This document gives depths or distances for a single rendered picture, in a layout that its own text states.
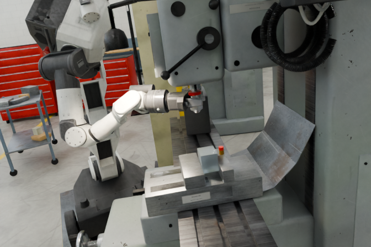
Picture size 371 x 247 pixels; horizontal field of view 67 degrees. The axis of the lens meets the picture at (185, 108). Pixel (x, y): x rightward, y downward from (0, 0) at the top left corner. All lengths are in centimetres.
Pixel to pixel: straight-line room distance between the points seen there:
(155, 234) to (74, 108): 55
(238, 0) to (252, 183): 54
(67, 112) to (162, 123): 182
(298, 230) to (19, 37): 1055
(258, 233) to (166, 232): 38
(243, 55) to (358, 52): 32
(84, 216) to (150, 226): 70
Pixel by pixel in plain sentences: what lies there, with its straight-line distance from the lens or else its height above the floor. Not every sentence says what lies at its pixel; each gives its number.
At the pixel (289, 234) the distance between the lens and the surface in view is 119.
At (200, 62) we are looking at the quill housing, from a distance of 90.
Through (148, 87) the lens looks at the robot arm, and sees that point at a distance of 108.
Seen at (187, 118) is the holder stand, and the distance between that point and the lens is 134.
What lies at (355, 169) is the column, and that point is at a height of 100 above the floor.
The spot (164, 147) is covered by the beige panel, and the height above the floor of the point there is 28.
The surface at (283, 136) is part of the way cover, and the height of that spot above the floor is 105.
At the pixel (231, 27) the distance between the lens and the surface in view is 88.
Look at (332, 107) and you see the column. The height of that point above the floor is 122.
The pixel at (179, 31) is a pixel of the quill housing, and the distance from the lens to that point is 88.
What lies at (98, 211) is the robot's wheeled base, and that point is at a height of 59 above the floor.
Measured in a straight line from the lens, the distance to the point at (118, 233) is 119.
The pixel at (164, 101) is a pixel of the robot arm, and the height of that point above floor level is 125.
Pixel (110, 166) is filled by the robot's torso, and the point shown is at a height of 72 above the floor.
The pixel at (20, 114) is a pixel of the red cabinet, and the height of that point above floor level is 16.
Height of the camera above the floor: 151
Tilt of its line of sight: 17 degrees down
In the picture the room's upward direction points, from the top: 7 degrees counter-clockwise
